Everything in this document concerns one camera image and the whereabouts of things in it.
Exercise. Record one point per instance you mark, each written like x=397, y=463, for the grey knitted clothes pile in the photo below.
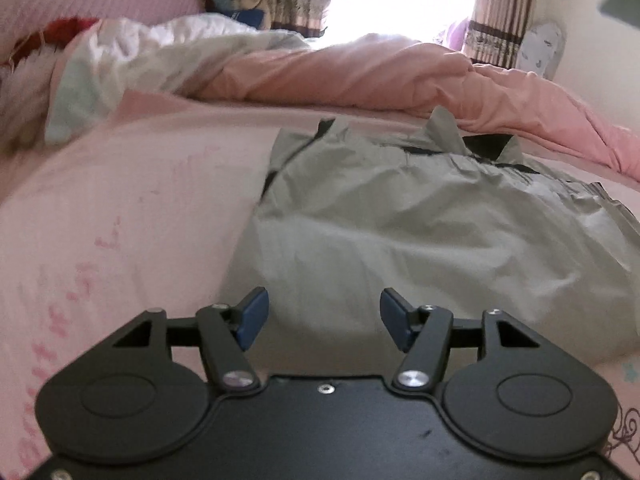
x=25, y=90

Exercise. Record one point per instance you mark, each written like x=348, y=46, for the white patterned pillow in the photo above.
x=542, y=50

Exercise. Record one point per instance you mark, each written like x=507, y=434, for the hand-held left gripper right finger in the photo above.
x=395, y=317

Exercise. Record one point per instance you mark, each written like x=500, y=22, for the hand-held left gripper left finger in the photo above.
x=252, y=317

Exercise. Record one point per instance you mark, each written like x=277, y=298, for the pink duvet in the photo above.
x=375, y=75

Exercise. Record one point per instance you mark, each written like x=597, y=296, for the white and pink quilt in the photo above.
x=175, y=45

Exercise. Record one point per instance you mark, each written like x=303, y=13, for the red garment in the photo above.
x=55, y=35

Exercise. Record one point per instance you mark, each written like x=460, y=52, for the dark blue bag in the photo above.
x=245, y=17

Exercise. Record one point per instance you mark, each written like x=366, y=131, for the pink printed blanket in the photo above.
x=125, y=210

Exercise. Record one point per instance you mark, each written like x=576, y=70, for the purple cloth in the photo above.
x=452, y=35

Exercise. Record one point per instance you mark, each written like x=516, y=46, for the grey and black jacket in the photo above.
x=400, y=240

